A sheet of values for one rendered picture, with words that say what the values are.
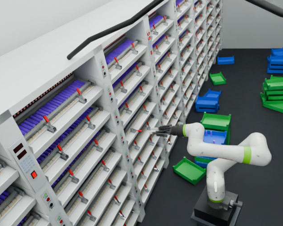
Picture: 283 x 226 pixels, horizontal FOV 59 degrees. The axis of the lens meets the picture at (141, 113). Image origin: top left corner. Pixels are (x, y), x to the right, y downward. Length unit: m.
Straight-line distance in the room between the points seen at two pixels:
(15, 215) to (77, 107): 0.59
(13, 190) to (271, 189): 2.26
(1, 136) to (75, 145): 0.49
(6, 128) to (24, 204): 0.38
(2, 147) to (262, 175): 2.44
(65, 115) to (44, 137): 0.18
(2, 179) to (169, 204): 1.79
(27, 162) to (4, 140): 0.16
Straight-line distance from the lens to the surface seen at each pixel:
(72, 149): 1.46
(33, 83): 1.27
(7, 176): 1.19
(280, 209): 2.70
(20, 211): 1.30
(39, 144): 1.27
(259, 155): 1.79
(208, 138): 2.79
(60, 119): 1.37
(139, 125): 2.12
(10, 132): 1.14
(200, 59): 4.09
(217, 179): 1.98
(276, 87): 3.83
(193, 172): 2.87
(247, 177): 2.88
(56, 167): 1.40
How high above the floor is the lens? 2.14
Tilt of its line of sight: 33 degrees down
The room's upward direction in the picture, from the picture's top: 11 degrees counter-clockwise
